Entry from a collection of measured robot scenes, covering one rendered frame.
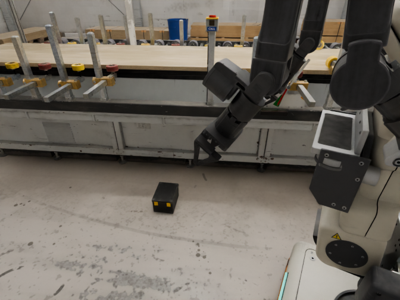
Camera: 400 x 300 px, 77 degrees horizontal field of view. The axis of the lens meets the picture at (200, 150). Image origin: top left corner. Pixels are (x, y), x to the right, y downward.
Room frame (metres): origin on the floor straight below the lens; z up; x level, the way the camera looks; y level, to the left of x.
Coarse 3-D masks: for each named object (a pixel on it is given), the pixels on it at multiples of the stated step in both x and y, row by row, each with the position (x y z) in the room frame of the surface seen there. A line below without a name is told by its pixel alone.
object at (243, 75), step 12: (228, 60) 0.52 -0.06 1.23; (216, 72) 0.50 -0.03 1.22; (228, 72) 0.49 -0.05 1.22; (240, 72) 0.50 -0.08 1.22; (264, 72) 0.44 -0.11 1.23; (204, 84) 0.51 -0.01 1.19; (216, 84) 0.49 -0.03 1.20; (228, 84) 0.49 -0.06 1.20; (252, 84) 0.44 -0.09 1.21; (264, 84) 0.43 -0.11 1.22; (252, 96) 0.44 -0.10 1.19
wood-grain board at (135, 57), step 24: (0, 48) 2.42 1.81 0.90; (24, 48) 2.42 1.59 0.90; (48, 48) 2.42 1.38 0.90; (72, 48) 2.42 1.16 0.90; (120, 48) 2.42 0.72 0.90; (144, 48) 2.42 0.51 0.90; (168, 48) 2.42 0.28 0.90; (192, 48) 2.42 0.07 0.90; (216, 48) 2.42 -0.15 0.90; (240, 48) 2.42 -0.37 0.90; (312, 72) 1.70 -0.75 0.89
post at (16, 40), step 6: (12, 36) 1.71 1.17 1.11; (18, 36) 1.73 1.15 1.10; (12, 42) 1.70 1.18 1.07; (18, 42) 1.71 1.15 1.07; (18, 48) 1.70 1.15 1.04; (18, 54) 1.70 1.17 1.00; (24, 54) 1.72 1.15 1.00; (24, 60) 1.70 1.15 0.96; (24, 66) 1.70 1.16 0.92; (24, 72) 1.70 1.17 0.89; (30, 72) 1.72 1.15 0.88; (30, 78) 1.70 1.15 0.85; (30, 90) 1.70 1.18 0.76; (36, 90) 1.71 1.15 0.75
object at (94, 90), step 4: (108, 76) 1.72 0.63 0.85; (112, 76) 1.74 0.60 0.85; (116, 76) 1.80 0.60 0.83; (104, 80) 1.63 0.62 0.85; (96, 84) 1.56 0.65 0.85; (100, 84) 1.56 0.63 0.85; (104, 84) 1.60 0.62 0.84; (92, 88) 1.48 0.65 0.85; (96, 88) 1.49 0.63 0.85; (100, 88) 1.54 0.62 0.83; (88, 92) 1.40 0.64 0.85; (92, 92) 1.43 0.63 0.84; (96, 92) 1.48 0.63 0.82; (84, 96) 1.38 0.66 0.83; (88, 96) 1.38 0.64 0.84
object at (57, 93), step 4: (80, 80) 1.78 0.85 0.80; (68, 84) 1.65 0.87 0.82; (60, 88) 1.56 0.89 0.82; (64, 88) 1.58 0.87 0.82; (68, 88) 1.62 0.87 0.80; (52, 92) 1.49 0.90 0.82; (56, 92) 1.49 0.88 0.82; (60, 92) 1.53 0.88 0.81; (64, 92) 1.57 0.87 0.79; (44, 96) 1.42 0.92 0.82; (48, 96) 1.42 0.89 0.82; (52, 96) 1.45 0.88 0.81; (56, 96) 1.48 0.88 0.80; (44, 100) 1.41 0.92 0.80; (48, 100) 1.40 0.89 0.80; (52, 100) 1.44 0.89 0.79
